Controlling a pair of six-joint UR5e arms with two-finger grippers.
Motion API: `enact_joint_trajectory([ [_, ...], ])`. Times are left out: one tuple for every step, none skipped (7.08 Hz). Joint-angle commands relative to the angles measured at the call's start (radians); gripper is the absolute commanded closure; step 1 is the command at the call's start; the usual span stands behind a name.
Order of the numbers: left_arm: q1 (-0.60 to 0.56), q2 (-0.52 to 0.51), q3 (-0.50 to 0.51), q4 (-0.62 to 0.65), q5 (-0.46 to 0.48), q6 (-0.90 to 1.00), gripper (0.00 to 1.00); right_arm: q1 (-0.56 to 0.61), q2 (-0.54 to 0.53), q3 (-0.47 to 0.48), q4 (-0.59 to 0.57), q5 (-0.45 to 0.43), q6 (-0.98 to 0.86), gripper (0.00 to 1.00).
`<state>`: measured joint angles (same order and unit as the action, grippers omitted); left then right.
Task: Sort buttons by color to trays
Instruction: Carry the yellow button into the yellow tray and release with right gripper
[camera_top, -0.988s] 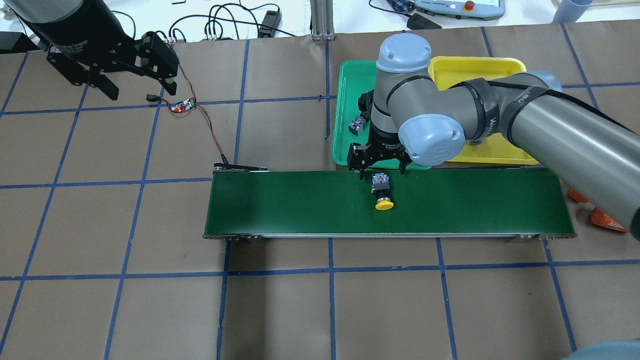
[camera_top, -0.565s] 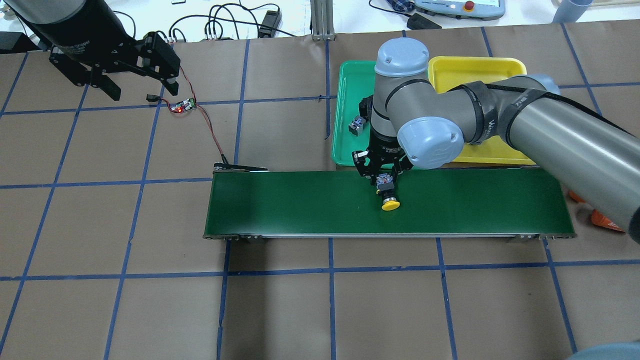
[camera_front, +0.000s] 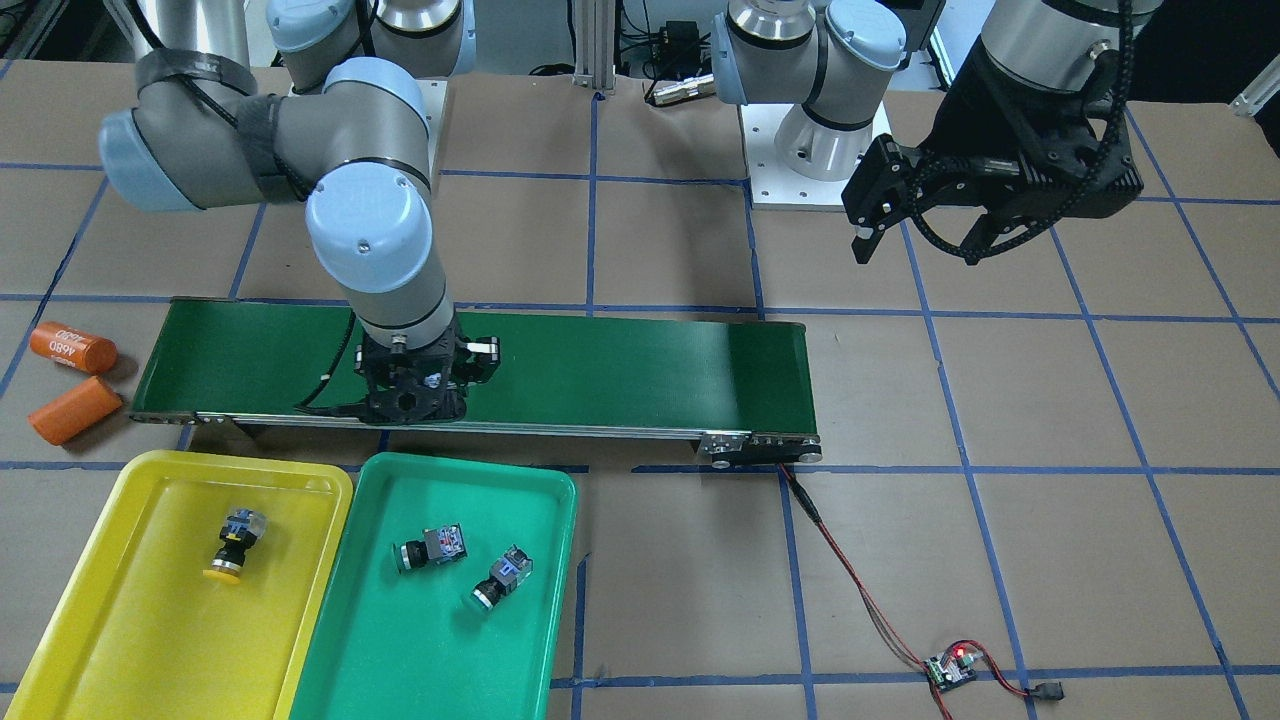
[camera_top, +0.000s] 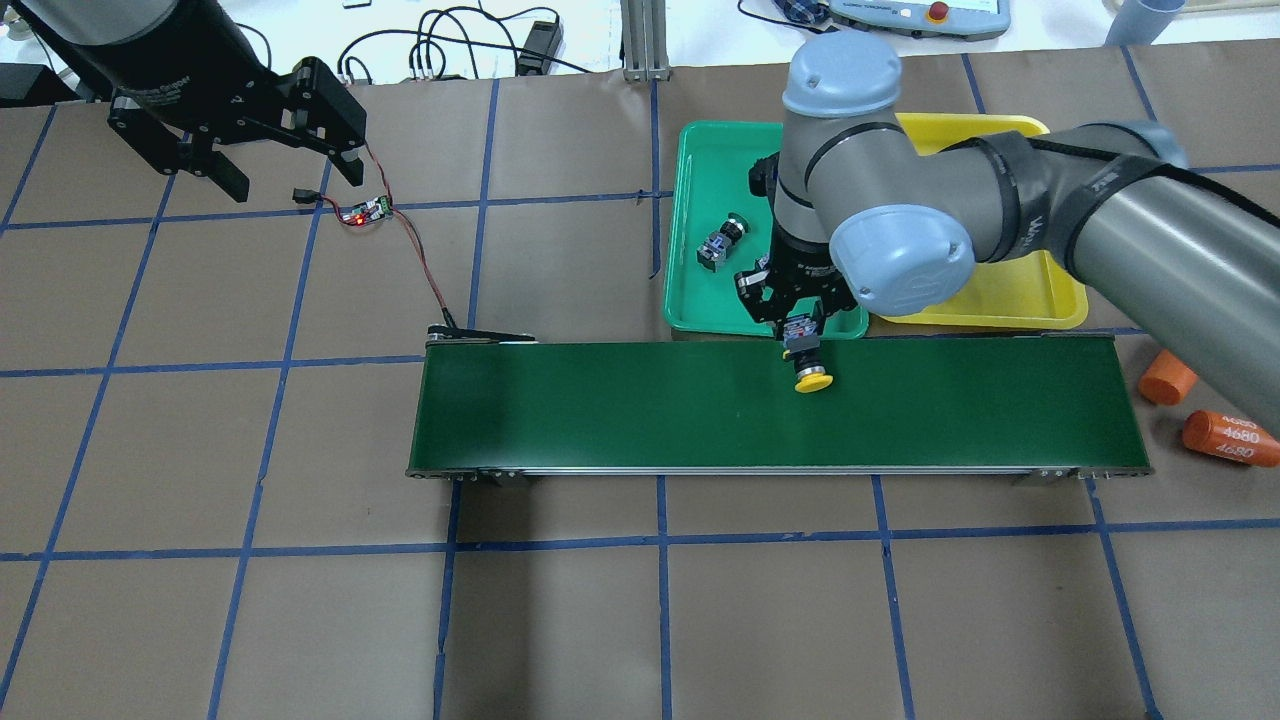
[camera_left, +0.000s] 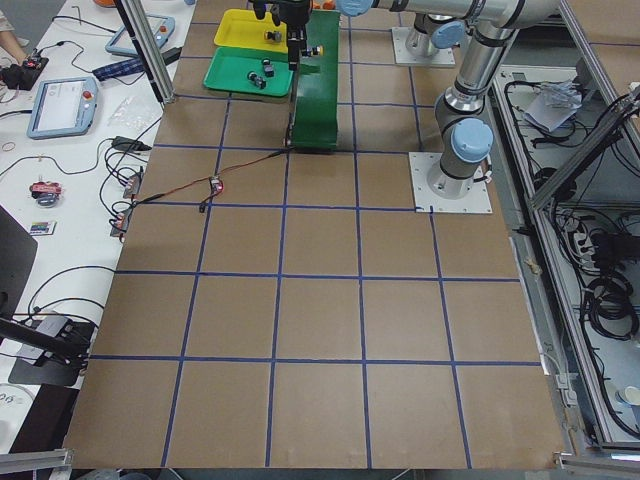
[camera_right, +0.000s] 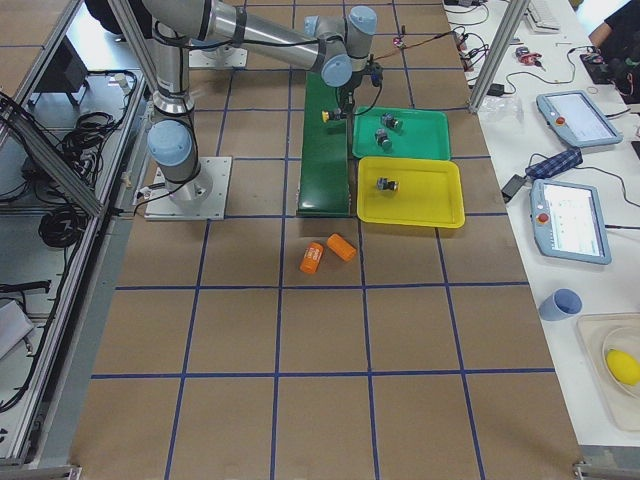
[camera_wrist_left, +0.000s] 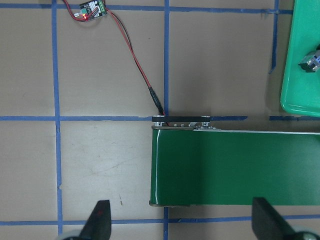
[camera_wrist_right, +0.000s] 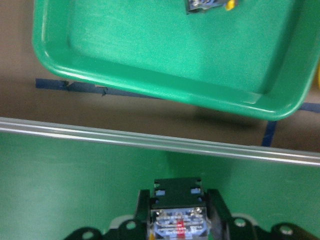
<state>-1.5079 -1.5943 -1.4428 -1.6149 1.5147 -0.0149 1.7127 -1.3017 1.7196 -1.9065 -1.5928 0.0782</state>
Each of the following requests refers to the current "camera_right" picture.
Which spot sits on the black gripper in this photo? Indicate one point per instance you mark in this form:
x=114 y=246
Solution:
x=346 y=98

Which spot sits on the yellow push button two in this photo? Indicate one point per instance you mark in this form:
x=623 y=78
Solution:
x=384 y=184

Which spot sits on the orange cylinder plain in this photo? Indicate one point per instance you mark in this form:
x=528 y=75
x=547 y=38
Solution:
x=341 y=247

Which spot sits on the orange cylinder with 4680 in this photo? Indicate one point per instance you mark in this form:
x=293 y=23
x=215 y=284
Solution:
x=311 y=258

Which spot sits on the green conveyor belt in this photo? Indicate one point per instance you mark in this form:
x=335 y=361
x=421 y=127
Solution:
x=324 y=175

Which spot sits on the green plastic tray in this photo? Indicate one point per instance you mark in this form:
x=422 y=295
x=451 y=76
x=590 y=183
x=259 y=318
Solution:
x=423 y=135

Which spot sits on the yellow plastic tray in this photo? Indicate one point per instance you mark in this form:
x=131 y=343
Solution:
x=429 y=194

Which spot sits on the clear plastic bag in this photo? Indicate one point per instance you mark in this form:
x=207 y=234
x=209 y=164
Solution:
x=505 y=108

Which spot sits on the black power adapter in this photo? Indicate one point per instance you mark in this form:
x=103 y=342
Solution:
x=512 y=187

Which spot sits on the far teach pendant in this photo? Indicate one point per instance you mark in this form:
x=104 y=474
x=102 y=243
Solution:
x=576 y=120

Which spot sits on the teach pendant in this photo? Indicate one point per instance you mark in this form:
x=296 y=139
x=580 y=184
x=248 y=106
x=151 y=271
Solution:
x=568 y=223
x=576 y=120

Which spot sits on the blue plaid pouch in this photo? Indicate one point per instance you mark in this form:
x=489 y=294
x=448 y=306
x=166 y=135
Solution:
x=552 y=166

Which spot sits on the near teach pendant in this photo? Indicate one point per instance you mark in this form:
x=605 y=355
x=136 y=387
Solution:
x=568 y=223

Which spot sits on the person in dark clothes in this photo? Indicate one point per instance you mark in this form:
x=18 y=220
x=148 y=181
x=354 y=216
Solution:
x=617 y=39

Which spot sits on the blue plastic cup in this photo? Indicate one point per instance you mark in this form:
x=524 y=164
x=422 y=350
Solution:
x=561 y=304

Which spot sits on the white bowl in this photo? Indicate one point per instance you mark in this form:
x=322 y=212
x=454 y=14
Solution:
x=625 y=339

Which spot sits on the yellow lemon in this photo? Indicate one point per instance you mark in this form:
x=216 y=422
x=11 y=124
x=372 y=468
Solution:
x=623 y=366

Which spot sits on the beige tray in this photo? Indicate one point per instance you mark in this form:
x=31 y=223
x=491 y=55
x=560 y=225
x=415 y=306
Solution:
x=592 y=329

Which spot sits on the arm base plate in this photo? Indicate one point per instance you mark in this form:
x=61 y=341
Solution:
x=221 y=58
x=203 y=198

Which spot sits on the aluminium frame post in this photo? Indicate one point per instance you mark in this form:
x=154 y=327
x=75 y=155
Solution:
x=498 y=47

